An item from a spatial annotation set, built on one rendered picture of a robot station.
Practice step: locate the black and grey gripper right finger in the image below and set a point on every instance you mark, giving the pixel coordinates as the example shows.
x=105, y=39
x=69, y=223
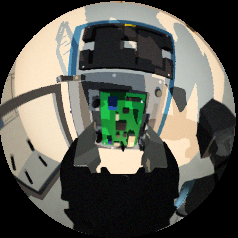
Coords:
x=158, y=158

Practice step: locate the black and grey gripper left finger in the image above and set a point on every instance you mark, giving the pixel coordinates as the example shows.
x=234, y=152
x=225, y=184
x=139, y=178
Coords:
x=81, y=158

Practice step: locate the green circuit board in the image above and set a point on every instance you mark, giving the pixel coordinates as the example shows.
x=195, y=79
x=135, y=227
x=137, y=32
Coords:
x=121, y=116

